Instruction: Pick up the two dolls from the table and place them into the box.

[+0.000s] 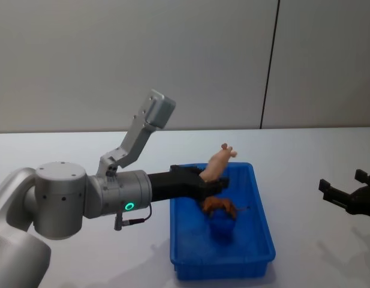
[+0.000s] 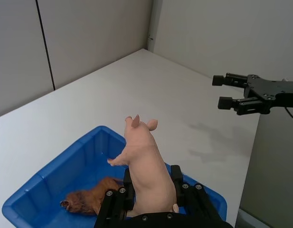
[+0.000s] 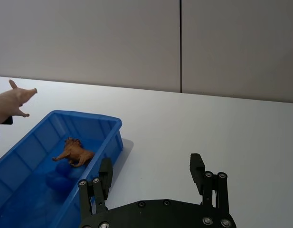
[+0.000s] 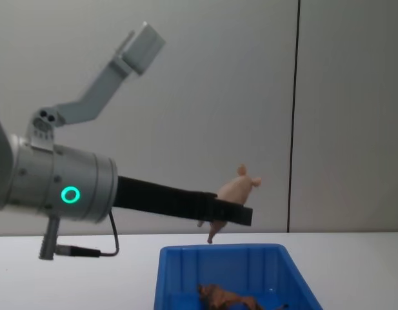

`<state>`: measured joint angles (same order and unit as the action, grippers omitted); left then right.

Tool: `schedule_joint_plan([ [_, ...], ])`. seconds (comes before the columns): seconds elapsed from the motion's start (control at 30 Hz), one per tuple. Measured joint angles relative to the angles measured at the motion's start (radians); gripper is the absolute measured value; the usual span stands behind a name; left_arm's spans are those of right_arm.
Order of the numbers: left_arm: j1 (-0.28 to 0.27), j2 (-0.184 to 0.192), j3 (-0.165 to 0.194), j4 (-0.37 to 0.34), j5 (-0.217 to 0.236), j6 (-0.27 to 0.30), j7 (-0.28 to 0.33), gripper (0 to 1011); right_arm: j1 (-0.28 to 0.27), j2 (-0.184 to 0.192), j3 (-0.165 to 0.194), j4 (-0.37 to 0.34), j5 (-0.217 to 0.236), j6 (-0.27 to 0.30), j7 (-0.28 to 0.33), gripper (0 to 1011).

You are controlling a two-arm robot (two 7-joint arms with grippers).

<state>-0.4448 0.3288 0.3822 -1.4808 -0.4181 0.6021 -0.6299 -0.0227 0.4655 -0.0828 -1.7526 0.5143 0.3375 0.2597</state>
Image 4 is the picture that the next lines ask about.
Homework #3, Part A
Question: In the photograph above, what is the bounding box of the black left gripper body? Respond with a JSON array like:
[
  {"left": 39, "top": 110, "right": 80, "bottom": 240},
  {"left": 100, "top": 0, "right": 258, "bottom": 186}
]
[{"left": 116, "top": 175, "right": 201, "bottom": 224}]

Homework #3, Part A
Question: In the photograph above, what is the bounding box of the pink toy pig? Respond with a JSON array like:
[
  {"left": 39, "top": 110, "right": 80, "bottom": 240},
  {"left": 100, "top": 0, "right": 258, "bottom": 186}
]
[{"left": 197, "top": 163, "right": 263, "bottom": 245}]

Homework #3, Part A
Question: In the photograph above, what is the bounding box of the blue plastic bin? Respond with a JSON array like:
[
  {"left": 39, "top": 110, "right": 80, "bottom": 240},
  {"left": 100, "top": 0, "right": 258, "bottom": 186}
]
[{"left": 153, "top": 243, "right": 324, "bottom": 310}]

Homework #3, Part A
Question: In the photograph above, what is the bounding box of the brown toy animal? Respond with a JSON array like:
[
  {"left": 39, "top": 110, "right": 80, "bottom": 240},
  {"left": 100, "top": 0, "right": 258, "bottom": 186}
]
[{"left": 196, "top": 283, "right": 290, "bottom": 310}]

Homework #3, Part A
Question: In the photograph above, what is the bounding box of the thin dark gripper cable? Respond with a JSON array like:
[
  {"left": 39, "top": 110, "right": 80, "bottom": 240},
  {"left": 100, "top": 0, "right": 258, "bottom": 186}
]
[{"left": 55, "top": 211, "right": 120, "bottom": 258}]

